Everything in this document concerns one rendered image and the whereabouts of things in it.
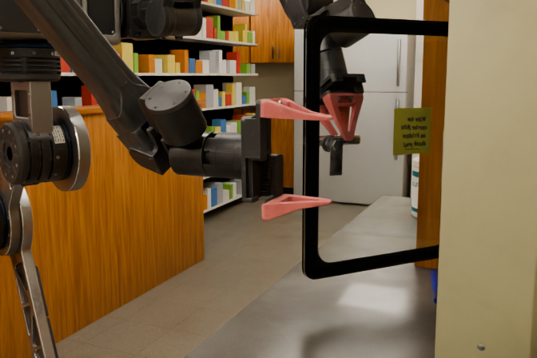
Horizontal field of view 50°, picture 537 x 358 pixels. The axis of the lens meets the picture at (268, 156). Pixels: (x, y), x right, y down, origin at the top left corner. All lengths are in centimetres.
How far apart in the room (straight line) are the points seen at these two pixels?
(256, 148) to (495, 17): 31
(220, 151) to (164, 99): 9
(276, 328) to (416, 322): 21
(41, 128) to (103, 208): 192
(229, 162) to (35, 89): 73
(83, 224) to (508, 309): 260
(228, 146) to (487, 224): 32
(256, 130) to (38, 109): 76
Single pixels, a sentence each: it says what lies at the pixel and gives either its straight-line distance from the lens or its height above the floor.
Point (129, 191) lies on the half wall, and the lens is 342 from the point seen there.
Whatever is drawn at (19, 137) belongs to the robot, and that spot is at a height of 117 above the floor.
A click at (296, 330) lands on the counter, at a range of 87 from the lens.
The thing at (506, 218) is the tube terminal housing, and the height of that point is 114.
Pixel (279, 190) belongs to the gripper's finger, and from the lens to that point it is 73.
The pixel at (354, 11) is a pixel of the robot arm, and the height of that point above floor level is 140.
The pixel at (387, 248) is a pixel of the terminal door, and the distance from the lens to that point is 98.
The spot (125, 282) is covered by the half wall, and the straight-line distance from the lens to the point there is 350.
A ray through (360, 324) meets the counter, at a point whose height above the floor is 94.
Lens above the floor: 130
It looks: 8 degrees down
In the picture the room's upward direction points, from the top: straight up
